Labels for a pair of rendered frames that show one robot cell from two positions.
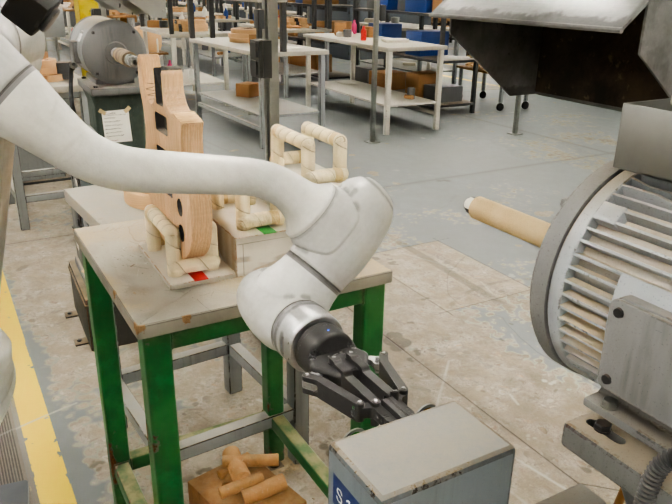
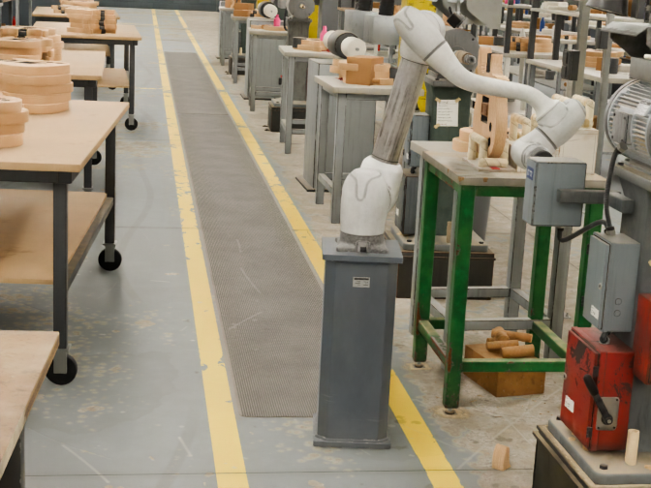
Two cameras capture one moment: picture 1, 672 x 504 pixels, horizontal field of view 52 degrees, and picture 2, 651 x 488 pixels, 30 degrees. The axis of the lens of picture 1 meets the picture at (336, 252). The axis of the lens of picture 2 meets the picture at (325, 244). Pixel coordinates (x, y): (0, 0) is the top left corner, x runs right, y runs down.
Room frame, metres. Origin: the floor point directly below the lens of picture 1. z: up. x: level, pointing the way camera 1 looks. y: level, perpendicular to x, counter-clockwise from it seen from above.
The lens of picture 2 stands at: (-3.11, -0.77, 1.67)
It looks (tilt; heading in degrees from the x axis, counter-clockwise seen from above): 13 degrees down; 21
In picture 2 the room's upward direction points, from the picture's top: 3 degrees clockwise
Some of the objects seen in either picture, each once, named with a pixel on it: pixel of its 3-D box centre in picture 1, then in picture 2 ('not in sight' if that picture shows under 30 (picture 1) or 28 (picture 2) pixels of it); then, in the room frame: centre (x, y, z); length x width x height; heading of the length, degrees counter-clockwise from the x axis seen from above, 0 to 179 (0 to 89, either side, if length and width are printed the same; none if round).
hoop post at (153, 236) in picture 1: (152, 230); (472, 147); (1.52, 0.43, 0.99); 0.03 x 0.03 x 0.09
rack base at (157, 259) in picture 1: (185, 260); (488, 165); (1.47, 0.35, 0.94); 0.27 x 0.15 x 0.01; 30
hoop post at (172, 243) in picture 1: (173, 254); (482, 154); (1.38, 0.35, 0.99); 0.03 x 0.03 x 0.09
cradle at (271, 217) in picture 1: (262, 218); not in sight; (1.46, 0.16, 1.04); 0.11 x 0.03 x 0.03; 120
